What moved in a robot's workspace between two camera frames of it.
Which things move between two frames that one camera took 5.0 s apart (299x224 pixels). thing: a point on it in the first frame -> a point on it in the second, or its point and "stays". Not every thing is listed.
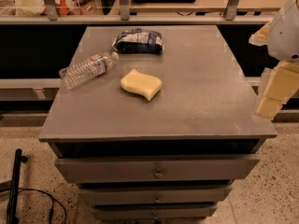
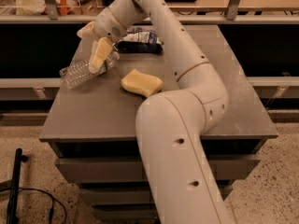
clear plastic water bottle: x=88 y=69 stays
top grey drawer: x=156 y=168 stays
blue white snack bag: x=138 y=40 stays
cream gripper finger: x=282 y=83 -> x=103 y=50
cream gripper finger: x=262 y=37 -> x=87 y=32
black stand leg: x=12 y=217 stays
